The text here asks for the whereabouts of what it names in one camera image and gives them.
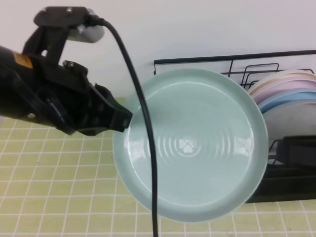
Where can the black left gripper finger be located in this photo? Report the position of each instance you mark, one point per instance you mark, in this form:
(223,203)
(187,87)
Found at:
(297,151)

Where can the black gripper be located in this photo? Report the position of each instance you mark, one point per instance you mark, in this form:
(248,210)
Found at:
(62,97)

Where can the mint green plate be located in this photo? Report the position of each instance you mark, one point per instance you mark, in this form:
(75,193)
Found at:
(211,143)

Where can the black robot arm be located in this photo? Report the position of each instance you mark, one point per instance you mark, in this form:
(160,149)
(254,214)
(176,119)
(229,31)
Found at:
(8,79)

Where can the grey plate in rack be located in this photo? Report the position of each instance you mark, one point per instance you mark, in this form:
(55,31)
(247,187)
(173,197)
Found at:
(293,119)

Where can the blue plate in rack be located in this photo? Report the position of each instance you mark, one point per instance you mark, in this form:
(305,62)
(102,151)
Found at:
(285,97)

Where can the pink plate in rack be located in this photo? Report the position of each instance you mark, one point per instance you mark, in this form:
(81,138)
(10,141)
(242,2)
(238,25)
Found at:
(274,88)

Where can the white plate in rack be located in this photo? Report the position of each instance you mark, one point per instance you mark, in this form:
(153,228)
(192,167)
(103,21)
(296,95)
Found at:
(254,87)

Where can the black wire dish rack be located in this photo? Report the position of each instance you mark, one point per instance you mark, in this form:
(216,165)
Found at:
(281,182)

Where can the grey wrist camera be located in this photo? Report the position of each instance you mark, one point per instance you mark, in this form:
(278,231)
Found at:
(88,32)

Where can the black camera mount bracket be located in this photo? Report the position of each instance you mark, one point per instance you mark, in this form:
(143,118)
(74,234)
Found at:
(54,24)

